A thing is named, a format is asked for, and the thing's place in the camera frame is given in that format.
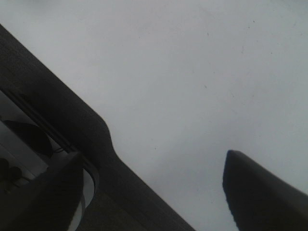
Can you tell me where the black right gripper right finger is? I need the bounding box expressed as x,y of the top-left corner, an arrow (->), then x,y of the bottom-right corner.
222,150 -> 308,231

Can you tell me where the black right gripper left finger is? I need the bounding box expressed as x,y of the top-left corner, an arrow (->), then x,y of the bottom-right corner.
0,152 -> 83,231

